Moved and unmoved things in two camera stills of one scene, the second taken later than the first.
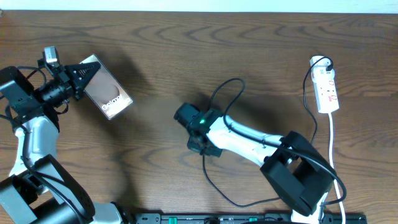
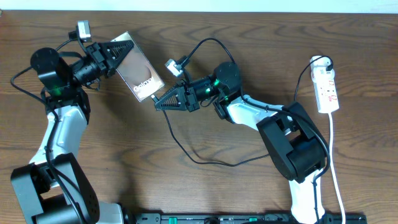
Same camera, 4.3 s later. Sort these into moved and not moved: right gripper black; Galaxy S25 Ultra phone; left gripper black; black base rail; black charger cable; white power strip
Moved: right gripper black; left gripper black; black charger cable; Galaxy S25 Ultra phone
Not moved: white power strip; black base rail
